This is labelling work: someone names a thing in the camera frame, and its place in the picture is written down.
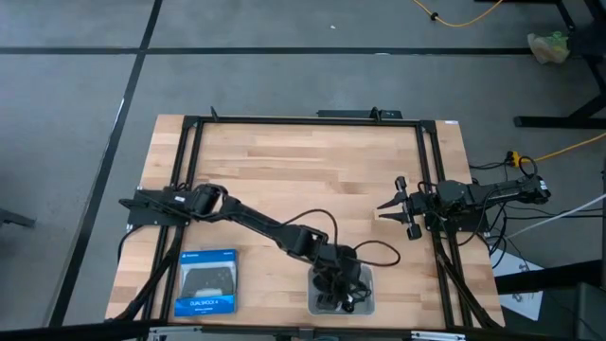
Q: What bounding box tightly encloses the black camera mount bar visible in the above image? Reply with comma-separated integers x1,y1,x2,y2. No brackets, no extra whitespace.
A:
316,106,404,120

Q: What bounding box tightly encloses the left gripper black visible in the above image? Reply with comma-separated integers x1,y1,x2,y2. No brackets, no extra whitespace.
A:
310,243,365,312

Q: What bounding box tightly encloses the dark furniture foot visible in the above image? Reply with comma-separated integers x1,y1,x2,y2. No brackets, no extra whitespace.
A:
0,207,37,229

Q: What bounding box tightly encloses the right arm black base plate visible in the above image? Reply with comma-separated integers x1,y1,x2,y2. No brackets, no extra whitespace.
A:
428,210,490,234

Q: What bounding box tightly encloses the yellow floor cable with plug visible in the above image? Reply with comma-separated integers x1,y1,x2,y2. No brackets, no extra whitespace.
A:
411,0,504,28

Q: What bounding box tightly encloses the arm black wrist cable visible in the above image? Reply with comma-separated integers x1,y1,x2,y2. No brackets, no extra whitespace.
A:
278,207,402,268
416,180,493,248

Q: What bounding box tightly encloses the blue DualShock controller box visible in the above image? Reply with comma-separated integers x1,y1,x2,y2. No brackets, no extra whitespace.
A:
173,248,240,318

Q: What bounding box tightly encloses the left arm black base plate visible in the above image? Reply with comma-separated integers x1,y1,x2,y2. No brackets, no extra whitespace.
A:
126,188,193,228

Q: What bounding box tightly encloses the black desk leg frame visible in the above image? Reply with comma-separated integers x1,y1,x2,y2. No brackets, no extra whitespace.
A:
472,0,606,130

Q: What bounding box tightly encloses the white floor cable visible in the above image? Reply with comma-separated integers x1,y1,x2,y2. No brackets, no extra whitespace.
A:
504,193,606,241

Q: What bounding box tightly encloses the yellow extension cord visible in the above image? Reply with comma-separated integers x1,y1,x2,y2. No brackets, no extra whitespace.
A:
505,133,606,168

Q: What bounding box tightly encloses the grey plastic tray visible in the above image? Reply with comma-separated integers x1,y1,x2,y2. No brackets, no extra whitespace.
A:
306,264,377,317

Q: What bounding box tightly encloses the white paper sheet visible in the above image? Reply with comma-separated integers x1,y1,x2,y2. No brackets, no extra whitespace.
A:
491,249,544,322

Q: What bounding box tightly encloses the black aluminium table frame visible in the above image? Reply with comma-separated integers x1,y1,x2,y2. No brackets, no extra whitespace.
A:
106,107,506,331

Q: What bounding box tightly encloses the right arm black wrist cable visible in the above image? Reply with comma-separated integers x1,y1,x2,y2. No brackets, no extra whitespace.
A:
416,180,493,248

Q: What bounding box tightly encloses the black floor cable bundle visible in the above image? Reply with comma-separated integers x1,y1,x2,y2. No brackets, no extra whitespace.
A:
468,155,606,269

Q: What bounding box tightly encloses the black USB-C cable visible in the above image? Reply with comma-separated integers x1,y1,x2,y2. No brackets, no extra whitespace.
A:
340,281,373,314

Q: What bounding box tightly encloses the silver metal bracket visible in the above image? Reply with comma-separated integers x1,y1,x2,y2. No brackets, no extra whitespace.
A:
410,330,468,341
147,325,204,341

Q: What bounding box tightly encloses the plastic bag with green contents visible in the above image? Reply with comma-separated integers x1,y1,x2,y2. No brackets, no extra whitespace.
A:
526,30,571,65

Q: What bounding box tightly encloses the left arm black wrist cable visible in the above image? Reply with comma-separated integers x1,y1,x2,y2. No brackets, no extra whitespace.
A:
278,207,402,268

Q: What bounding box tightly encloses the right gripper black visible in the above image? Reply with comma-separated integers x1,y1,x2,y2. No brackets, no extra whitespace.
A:
376,175,428,242

